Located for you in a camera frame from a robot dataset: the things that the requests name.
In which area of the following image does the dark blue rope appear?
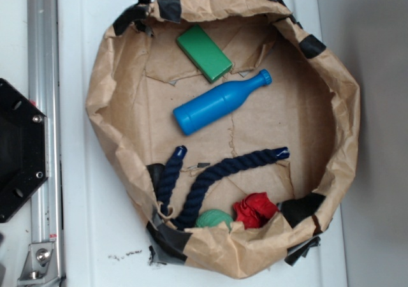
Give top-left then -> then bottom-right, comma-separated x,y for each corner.
156,145 -> 291,231

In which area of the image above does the green yarn ball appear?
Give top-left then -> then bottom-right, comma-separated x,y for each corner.
195,209 -> 233,230

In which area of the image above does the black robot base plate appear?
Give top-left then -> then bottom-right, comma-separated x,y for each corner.
1,78 -> 48,223

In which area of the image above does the metal corner bracket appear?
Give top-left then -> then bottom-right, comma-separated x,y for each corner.
17,242 -> 58,286

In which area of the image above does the red crumpled cloth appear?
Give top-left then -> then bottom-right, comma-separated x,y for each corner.
233,192 -> 279,229

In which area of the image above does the aluminium extrusion rail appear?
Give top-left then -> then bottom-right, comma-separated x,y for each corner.
27,0 -> 66,286

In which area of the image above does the blue plastic bottle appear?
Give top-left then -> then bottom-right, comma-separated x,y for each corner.
173,70 -> 272,135

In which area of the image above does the green rectangular block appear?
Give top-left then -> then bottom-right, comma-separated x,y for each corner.
176,25 -> 233,83

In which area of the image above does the brown paper bin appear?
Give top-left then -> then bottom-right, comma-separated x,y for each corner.
86,0 -> 360,279

